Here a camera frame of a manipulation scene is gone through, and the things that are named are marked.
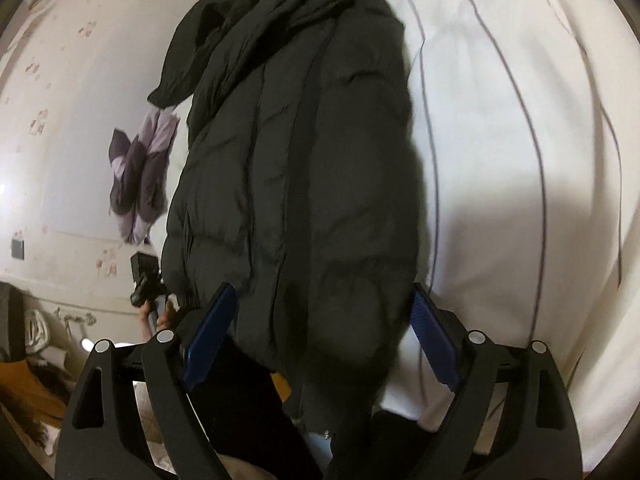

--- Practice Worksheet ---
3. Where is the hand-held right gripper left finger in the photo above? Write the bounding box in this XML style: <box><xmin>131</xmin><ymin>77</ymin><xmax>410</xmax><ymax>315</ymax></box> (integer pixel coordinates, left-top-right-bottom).
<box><xmin>54</xmin><ymin>281</ymin><xmax>238</xmax><ymax>480</ymax></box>

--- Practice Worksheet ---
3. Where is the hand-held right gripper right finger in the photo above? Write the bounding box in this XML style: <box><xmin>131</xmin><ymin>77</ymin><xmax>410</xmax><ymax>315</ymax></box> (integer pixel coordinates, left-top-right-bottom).
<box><xmin>410</xmin><ymin>282</ymin><xmax>583</xmax><ymax>480</ymax></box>

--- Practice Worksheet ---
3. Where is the black puffer jacket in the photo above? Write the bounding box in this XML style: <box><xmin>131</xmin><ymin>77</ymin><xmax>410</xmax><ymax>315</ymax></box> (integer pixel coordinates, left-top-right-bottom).
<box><xmin>147</xmin><ymin>0</ymin><xmax>436</xmax><ymax>431</ymax></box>

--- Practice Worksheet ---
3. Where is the person's left hand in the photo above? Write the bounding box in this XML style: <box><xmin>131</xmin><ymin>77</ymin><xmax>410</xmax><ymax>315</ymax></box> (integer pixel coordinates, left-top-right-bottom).
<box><xmin>140</xmin><ymin>297</ymin><xmax>181</xmax><ymax>343</ymax></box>

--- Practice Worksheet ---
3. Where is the purple garment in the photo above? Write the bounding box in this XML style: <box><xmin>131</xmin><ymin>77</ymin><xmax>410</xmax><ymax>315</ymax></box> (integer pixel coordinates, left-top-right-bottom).
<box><xmin>109</xmin><ymin>107</ymin><xmax>181</xmax><ymax>245</ymax></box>

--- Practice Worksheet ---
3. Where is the person's black trouser leg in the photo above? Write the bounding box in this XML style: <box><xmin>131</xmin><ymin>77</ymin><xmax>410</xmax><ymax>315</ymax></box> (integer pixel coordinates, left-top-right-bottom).
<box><xmin>197</xmin><ymin>345</ymin><xmax>323</xmax><ymax>480</ymax></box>

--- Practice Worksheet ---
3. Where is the white bag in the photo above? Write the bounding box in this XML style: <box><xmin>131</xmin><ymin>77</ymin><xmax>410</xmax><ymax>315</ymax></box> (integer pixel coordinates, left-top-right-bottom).
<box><xmin>22</xmin><ymin>310</ymin><xmax>51</xmax><ymax>356</ymax></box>

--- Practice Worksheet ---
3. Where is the white striped duvet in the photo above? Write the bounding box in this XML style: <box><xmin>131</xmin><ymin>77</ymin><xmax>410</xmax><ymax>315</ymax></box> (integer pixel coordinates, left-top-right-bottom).
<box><xmin>165</xmin><ymin>0</ymin><xmax>636</xmax><ymax>471</ymax></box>

